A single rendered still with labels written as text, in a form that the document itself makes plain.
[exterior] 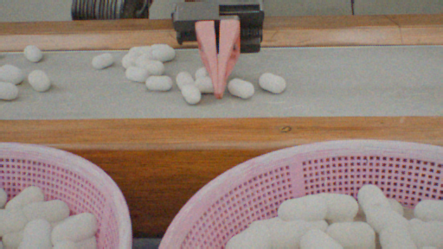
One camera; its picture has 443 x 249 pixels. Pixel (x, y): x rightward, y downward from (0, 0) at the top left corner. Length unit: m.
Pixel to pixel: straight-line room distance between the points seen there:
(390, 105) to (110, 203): 0.32
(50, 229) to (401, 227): 0.23
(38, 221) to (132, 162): 0.08
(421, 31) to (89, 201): 0.57
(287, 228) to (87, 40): 0.52
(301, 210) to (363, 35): 0.45
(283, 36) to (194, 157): 0.38
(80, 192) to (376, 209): 0.20
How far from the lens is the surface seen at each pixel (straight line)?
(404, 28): 0.74
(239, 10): 0.50
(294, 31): 0.70
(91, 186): 0.32
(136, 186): 0.37
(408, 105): 0.50
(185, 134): 0.36
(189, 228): 0.26
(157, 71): 0.56
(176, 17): 0.49
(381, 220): 0.31
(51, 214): 0.34
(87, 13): 1.00
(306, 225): 0.30
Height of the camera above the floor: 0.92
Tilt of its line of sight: 25 degrees down
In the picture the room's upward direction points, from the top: 2 degrees counter-clockwise
